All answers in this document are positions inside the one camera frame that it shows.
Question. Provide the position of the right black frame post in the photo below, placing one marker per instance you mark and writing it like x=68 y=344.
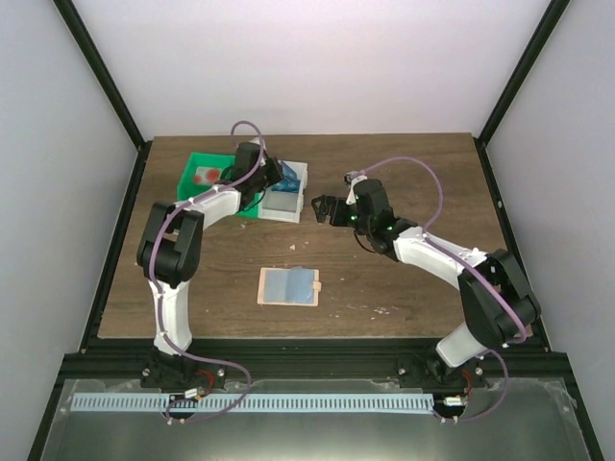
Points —
x=537 y=41

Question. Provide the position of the left green bin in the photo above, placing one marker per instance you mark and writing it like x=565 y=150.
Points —
x=186 y=188

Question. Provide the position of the white card red circles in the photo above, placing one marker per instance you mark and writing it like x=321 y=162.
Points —
x=206 y=176

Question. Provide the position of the blue VIP card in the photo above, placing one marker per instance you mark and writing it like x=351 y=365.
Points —
x=290 y=183

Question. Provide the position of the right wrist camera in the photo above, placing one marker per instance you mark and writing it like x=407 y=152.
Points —
x=352 y=178

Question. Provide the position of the left black frame post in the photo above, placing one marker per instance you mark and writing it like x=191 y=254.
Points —
x=78 y=29

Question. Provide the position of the left side frame rail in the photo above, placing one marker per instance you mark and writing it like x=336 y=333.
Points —
x=99 y=303

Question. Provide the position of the frame rail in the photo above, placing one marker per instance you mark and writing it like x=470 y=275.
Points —
x=99 y=303
x=539 y=335

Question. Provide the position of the black frame post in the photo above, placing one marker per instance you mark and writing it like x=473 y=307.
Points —
x=537 y=41
x=78 y=29

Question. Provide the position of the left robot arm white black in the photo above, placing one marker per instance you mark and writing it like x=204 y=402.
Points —
x=170 y=248

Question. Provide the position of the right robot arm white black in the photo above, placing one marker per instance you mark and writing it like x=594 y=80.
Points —
x=497 y=302

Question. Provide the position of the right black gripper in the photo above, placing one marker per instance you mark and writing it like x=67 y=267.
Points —
x=333 y=211

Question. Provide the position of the light blue slotted cable duct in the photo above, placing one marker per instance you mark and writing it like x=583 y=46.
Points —
x=256 y=403

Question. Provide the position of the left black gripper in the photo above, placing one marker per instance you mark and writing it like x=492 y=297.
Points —
x=275 y=169

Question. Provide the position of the metal front plate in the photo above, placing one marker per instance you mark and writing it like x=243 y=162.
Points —
x=517 y=419

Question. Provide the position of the white bin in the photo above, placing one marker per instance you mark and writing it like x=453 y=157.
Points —
x=285 y=206

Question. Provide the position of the right side frame rail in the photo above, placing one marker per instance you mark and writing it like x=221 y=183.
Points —
x=539 y=335

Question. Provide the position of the green bin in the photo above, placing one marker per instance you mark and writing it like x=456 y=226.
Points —
x=186 y=188
x=251 y=211

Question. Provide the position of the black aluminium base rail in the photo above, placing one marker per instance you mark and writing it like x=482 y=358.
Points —
x=410 y=362

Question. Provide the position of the middle green bin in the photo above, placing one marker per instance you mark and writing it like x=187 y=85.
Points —
x=251 y=211

